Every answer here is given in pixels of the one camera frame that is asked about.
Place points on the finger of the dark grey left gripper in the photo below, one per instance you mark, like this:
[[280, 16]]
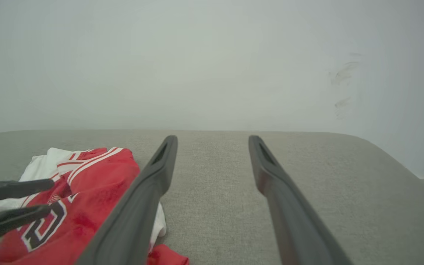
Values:
[[9, 222], [9, 190]]

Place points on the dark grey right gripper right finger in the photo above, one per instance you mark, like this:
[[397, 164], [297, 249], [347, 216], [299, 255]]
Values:
[[293, 221]]

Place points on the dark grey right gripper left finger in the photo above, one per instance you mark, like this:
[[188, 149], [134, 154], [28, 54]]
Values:
[[134, 217]]

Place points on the red and white jersey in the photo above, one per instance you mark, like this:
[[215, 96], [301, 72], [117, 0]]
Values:
[[98, 191]]

